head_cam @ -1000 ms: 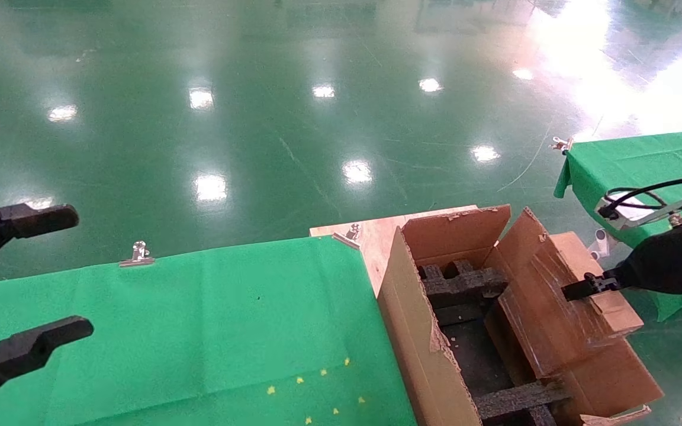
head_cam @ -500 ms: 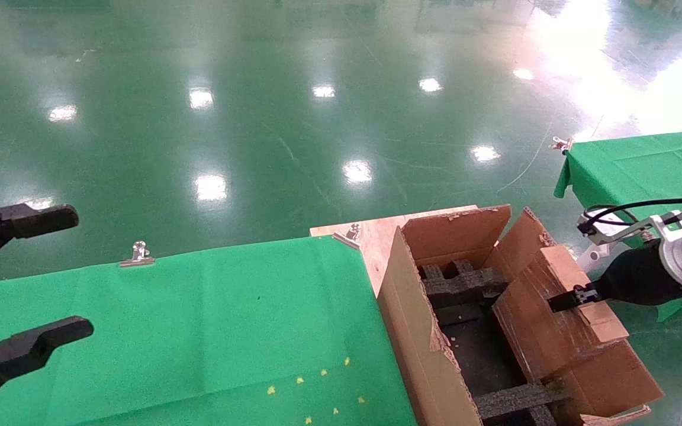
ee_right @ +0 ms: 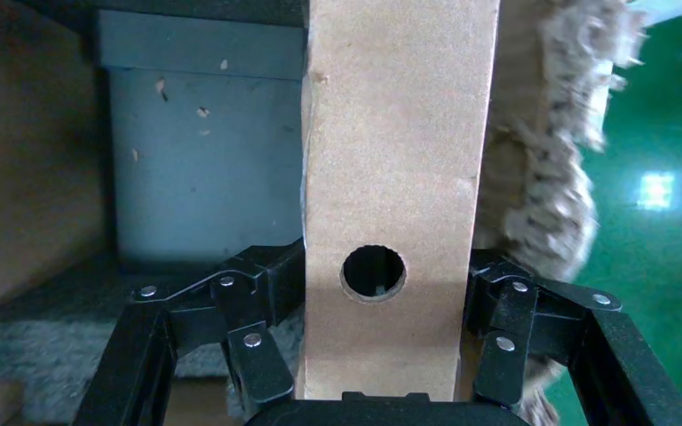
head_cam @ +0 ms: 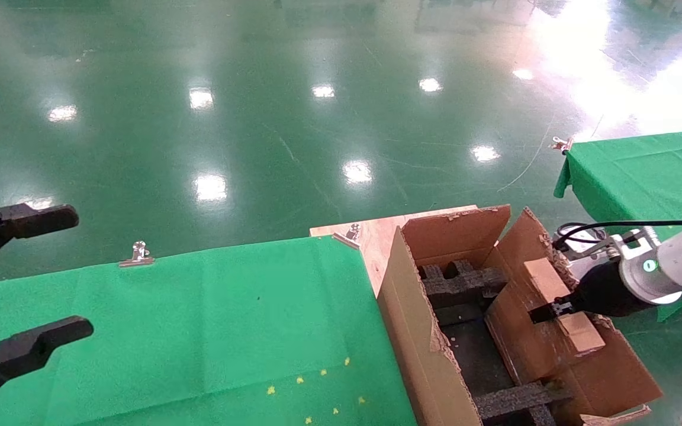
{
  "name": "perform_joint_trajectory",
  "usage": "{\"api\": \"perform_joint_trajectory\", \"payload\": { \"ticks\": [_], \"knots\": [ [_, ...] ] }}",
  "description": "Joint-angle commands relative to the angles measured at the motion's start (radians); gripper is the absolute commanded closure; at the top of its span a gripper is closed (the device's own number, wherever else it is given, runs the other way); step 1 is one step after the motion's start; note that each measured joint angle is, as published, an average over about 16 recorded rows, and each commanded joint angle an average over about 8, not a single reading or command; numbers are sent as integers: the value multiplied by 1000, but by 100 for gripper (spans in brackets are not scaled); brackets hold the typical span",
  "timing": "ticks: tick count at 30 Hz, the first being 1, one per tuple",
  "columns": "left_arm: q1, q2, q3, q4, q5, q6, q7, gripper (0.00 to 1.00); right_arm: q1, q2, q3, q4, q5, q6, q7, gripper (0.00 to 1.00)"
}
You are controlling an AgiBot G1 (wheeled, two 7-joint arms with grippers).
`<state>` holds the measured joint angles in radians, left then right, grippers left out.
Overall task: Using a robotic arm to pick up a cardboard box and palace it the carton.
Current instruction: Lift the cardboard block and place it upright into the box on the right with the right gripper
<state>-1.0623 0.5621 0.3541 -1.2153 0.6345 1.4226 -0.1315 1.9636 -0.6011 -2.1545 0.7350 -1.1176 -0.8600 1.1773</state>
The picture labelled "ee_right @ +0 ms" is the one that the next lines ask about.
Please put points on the small cardboard box with hole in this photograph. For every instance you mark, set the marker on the small cardboard box with hole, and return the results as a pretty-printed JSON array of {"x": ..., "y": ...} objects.
[{"x": 394, "y": 147}]

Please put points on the black foam insert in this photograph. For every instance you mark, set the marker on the black foam insert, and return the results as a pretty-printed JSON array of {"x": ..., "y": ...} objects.
[{"x": 200, "y": 176}]

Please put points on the open brown torn carton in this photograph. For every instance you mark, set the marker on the open brown torn carton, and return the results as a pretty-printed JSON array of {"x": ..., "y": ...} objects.
[{"x": 23, "y": 147}]

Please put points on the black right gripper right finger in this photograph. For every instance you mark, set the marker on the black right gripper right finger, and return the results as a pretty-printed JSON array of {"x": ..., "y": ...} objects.
[{"x": 523, "y": 317}]

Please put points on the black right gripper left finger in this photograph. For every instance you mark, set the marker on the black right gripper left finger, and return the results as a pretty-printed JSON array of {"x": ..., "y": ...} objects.
[{"x": 229, "y": 306}]

